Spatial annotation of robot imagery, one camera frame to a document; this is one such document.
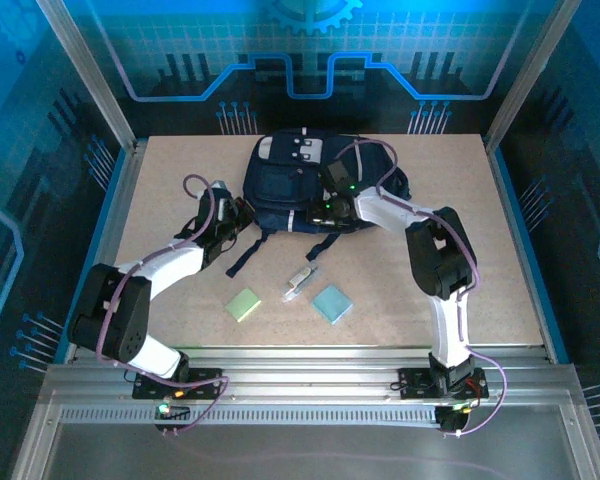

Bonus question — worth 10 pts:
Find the navy blue student backpack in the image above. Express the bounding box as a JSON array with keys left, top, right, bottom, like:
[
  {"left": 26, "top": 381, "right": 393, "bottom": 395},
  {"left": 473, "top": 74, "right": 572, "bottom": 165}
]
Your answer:
[{"left": 224, "top": 127, "right": 412, "bottom": 279}]

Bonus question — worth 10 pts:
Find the green sticky note pad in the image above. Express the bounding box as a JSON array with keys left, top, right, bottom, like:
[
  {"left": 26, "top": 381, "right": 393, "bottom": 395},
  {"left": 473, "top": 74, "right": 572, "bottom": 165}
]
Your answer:
[{"left": 224, "top": 287, "right": 263, "bottom": 324}]

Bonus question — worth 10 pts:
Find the blue sticky note pad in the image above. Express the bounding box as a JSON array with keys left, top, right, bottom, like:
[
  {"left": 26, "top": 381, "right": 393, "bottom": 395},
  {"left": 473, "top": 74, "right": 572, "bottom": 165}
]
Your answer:
[{"left": 312, "top": 284, "right": 355, "bottom": 326}]

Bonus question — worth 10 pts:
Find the small black controller board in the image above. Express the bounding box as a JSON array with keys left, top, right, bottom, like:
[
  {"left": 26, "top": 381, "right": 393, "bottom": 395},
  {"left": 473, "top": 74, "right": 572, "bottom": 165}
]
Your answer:
[
  {"left": 437, "top": 403, "right": 474, "bottom": 440},
  {"left": 153, "top": 402, "right": 191, "bottom": 437}
]

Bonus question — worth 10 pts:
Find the grey metal shelf panel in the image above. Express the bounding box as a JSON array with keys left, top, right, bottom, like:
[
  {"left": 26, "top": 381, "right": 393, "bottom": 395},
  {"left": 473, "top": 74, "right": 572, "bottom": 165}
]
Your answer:
[{"left": 9, "top": 389, "right": 600, "bottom": 480}]

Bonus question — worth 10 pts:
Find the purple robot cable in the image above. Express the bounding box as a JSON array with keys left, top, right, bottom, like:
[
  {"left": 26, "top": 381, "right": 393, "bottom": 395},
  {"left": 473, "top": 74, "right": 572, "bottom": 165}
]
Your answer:
[
  {"left": 95, "top": 173, "right": 231, "bottom": 436},
  {"left": 337, "top": 138, "right": 509, "bottom": 439}
]

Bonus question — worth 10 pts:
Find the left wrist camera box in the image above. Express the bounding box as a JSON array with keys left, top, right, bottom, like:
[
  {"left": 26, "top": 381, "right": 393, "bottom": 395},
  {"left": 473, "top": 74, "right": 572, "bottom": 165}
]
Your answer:
[{"left": 210, "top": 179, "right": 232, "bottom": 221}]

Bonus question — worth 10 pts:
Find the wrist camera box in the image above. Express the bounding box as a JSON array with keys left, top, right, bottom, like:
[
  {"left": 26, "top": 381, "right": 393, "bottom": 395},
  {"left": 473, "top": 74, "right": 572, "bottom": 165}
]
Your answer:
[
  {"left": 319, "top": 158, "right": 355, "bottom": 195},
  {"left": 210, "top": 179, "right": 232, "bottom": 221}
]

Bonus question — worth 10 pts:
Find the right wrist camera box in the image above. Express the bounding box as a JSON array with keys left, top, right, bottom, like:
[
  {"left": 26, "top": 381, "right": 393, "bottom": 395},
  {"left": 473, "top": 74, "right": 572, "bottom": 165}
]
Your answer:
[{"left": 319, "top": 158, "right": 355, "bottom": 195}]

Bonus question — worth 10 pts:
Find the aluminium table side rail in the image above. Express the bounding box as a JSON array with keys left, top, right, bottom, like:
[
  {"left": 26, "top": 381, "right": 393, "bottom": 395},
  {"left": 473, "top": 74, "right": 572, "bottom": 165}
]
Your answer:
[
  {"left": 483, "top": 137, "right": 572, "bottom": 364},
  {"left": 62, "top": 139, "right": 149, "bottom": 364}
]

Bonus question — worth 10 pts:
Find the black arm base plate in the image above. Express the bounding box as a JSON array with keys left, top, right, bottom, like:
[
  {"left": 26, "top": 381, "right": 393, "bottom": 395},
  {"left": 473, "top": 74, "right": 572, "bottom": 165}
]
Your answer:
[
  {"left": 132, "top": 367, "right": 224, "bottom": 401},
  {"left": 397, "top": 367, "right": 490, "bottom": 401}
]

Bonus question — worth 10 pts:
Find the aluminium frame beam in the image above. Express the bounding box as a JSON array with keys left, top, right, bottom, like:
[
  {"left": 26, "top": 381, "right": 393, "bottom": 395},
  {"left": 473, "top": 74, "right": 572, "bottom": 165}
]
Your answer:
[{"left": 39, "top": 344, "right": 581, "bottom": 409}]

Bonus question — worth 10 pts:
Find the slotted grey cable duct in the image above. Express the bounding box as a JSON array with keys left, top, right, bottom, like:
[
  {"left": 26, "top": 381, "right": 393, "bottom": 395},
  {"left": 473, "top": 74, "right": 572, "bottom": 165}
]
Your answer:
[{"left": 59, "top": 405, "right": 444, "bottom": 427}]

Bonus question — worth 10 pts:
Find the aluminium frame post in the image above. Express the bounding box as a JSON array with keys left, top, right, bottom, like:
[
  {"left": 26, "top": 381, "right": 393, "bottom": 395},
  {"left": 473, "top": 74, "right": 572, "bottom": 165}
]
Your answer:
[
  {"left": 483, "top": 0, "right": 581, "bottom": 151},
  {"left": 33, "top": 0, "right": 140, "bottom": 154}
]

